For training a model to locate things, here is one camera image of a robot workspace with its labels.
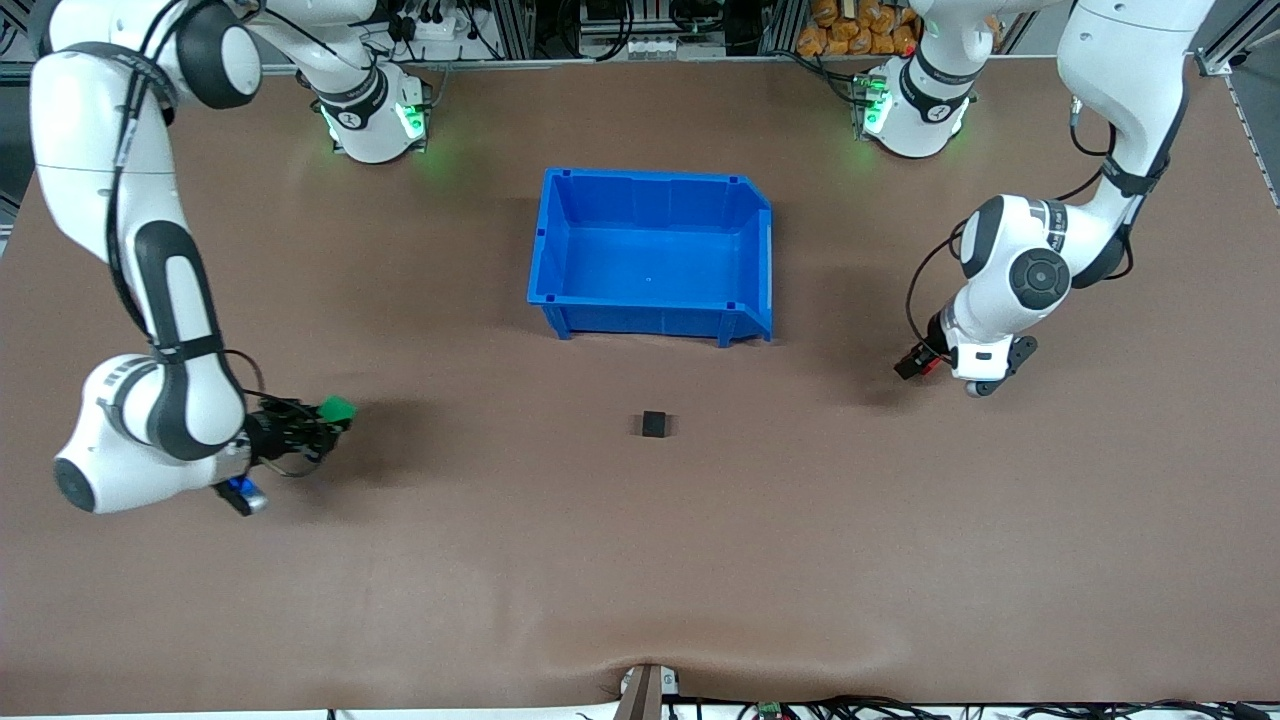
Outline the brown table cover mat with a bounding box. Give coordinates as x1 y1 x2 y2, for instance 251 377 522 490
0 55 1280 717

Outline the blue plastic storage bin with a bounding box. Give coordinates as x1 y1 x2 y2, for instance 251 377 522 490
527 167 776 349

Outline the pile of orange packets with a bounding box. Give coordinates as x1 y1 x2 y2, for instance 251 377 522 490
797 0 923 58

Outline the white power strip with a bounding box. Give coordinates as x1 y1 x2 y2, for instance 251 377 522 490
395 0 473 46

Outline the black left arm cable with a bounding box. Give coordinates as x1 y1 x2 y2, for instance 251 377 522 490
905 95 1191 351

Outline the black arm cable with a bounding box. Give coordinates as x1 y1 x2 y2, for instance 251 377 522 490
905 95 1191 351
100 0 336 479

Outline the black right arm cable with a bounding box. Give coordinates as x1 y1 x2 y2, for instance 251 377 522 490
100 0 336 479

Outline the bundle of black cables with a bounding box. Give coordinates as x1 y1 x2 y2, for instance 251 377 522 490
690 694 1280 720

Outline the metal clamp bracket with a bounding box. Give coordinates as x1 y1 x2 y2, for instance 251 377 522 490
618 662 681 720

